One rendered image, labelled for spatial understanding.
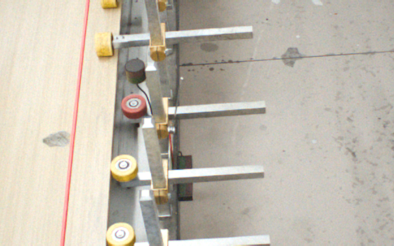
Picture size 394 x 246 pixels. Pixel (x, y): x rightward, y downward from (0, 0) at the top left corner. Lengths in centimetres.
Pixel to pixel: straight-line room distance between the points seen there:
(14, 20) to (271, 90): 137
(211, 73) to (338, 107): 63
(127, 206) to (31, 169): 38
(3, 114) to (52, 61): 27
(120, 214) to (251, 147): 109
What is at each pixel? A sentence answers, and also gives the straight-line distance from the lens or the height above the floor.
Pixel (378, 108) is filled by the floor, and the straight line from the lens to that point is 392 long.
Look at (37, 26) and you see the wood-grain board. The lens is 309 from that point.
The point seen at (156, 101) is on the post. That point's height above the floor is 96.
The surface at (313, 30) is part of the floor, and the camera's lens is 428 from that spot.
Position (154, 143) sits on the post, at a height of 106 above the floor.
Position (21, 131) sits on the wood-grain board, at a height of 90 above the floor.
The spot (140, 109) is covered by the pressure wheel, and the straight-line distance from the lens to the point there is 270.
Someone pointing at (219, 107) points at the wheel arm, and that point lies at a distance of 274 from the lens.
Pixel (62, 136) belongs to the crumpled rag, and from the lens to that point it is 268.
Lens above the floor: 285
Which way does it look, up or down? 48 degrees down
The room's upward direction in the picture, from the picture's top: 7 degrees counter-clockwise
